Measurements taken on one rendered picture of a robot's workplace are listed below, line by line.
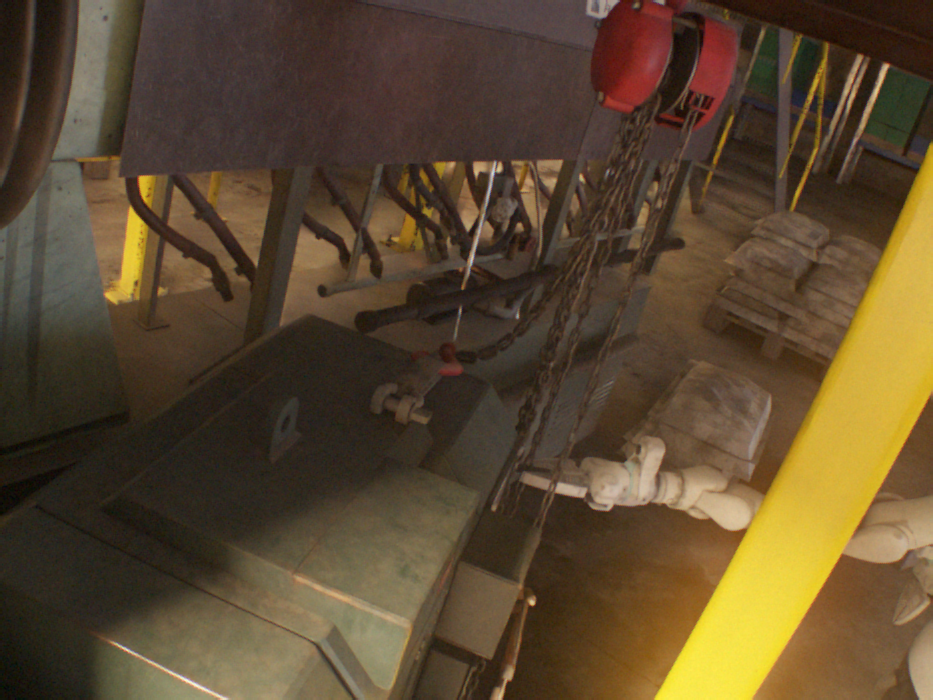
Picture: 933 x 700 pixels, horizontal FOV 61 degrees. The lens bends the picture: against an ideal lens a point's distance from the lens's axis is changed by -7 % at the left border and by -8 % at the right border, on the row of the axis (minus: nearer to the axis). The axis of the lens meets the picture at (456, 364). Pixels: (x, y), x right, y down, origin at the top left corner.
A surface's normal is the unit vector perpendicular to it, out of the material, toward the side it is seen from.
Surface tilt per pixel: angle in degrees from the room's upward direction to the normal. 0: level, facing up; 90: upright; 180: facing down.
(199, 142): 90
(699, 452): 63
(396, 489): 0
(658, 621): 0
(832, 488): 90
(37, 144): 95
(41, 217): 90
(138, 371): 0
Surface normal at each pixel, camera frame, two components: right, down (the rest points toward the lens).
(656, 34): 0.30, 0.05
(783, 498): -0.57, 0.21
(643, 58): 0.14, 0.51
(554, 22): 0.82, 0.25
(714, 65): 0.25, 0.29
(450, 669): -0.27, 0.34
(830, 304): -0.35, -0.17
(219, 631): 0.26, -0.87
